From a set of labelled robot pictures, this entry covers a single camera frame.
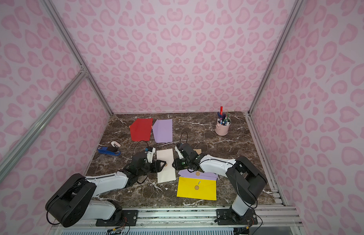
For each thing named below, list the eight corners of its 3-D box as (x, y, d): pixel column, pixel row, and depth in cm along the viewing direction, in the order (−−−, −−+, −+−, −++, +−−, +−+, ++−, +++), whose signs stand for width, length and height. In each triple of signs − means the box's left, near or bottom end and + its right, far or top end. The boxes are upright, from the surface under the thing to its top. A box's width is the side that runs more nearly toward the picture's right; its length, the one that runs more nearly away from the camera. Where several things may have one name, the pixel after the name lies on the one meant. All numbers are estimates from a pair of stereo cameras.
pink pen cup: (215, 135, 108) (218, 124, 98) (214, 129, 112) (217, 117, 102) (227, 135, 108) (231, 124, 98) (226, 129, 112) (230, 117, 102)
